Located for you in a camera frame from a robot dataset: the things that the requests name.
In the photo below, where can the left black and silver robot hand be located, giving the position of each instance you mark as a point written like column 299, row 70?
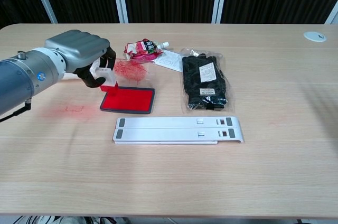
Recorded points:
column 79, row 49

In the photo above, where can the white red stamp block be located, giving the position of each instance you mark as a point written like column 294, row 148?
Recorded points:
column 105, row 74

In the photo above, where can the red snack pouch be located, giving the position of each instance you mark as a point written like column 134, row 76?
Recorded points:
column 142, row 48

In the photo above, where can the red ink pad with clear lid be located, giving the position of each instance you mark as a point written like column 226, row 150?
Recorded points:
column 129, row 101

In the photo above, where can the white paper slip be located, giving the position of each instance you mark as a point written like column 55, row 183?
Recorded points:
column 169, row 61

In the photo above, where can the white folding laptop stand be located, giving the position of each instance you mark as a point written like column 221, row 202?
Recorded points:
column 171, row 131

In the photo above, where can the black gloves in plastic bag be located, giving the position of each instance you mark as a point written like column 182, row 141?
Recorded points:
column 203, row 81

